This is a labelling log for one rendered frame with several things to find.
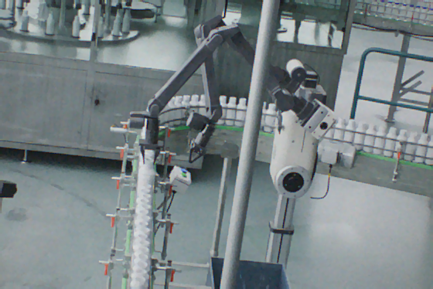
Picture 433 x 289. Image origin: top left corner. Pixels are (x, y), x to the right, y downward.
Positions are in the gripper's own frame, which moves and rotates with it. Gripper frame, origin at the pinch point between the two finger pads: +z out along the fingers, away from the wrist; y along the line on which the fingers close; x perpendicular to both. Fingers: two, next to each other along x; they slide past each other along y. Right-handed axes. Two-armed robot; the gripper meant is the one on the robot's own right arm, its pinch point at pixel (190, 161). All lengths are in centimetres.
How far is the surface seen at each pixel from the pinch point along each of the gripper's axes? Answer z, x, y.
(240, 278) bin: 22, 33, 51
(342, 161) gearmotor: -11, 95, -99
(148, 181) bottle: 7.2, -17.2, 30.7
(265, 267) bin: 13, 40, 51
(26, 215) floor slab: 143, -47, -202
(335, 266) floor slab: 70, 152, -169
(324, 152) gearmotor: -11, 83, -99
